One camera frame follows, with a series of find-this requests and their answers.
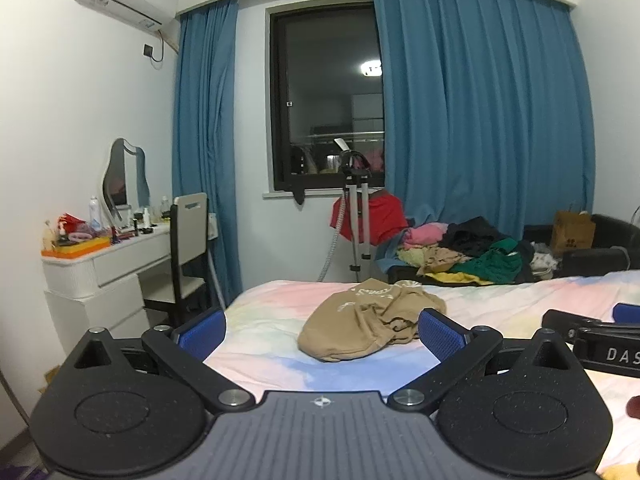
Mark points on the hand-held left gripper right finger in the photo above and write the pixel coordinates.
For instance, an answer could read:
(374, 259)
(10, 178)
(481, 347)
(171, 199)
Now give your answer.
(442, 335)

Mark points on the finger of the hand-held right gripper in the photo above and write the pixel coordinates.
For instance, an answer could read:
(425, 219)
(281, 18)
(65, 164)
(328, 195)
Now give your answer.
(627, 312)

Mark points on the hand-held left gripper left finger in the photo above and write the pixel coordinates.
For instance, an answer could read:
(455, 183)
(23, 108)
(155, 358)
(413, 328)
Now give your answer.
(202, 332)

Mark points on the tan printed t-shirt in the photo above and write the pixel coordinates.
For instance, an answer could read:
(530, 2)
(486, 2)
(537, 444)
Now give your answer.
(350, 325)

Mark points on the bright yellow garment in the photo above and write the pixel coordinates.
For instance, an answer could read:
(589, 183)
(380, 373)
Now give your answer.
(450, 277)

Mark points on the brown and yellow plush toy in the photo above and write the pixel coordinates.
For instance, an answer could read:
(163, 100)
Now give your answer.
(634, 407)

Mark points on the khaki garment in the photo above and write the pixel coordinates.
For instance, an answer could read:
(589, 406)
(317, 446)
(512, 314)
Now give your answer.
(442, 257)

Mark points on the pastel tie-dye bedsheet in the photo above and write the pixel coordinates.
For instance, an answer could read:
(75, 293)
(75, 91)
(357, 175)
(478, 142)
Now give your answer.
(280, 305)

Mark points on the black sofa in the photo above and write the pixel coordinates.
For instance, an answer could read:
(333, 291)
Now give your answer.
(615, 230)

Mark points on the pale yellow-green garment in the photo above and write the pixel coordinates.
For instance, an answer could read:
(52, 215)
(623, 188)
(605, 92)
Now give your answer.
(410, 257)

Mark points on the green garment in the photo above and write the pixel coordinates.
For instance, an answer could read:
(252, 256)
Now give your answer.
(492, 260)

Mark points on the blue cloth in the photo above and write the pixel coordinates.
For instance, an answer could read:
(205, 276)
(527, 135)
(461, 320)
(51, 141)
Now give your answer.
(387, 260)

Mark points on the brown cardboard box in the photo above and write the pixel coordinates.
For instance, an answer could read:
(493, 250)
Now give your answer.
(572, 232)

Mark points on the white patterned garment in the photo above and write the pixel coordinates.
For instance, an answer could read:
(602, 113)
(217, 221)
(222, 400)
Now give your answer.
(542, 262)

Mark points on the black garment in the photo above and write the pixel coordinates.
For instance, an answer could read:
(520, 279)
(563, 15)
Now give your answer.
(472, 237)

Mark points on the pink garment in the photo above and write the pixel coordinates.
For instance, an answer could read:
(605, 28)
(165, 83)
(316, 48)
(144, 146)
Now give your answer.
(425, 234)

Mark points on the black and white chair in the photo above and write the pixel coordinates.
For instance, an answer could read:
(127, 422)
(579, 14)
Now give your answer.
(189, 230)

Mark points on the white vanity desk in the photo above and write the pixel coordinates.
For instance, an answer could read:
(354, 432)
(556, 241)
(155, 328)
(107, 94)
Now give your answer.
(115, 265)

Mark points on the red garment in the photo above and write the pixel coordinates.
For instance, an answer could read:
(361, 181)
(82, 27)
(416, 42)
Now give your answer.
(385, 215)

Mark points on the orange flat box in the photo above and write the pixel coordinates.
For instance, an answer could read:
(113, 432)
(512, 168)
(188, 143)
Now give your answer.
(75, 248)

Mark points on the standing garment steamer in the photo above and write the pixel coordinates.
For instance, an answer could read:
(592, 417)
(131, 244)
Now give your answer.
(352, 200)

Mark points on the cluster of cosmetic bottles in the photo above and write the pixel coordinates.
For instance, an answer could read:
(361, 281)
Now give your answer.
(95, 210)

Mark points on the red packaging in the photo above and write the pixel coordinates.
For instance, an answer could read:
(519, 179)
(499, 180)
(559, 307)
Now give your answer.
(75, 222)

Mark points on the wavy vanity mirror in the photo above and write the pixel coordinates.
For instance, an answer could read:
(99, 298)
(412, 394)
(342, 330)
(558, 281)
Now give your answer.
(117, 175)

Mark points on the narrow blue curtain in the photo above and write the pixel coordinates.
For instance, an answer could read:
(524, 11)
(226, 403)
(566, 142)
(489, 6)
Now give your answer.
(205, 135)

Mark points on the wide blue curtain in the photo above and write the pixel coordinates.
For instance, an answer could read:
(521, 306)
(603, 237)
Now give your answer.
(475, 110)

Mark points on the dark framed window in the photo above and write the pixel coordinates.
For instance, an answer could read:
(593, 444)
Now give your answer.
(320, 85)

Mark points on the black wall socket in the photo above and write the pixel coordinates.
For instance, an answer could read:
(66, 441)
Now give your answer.
(148, 50)

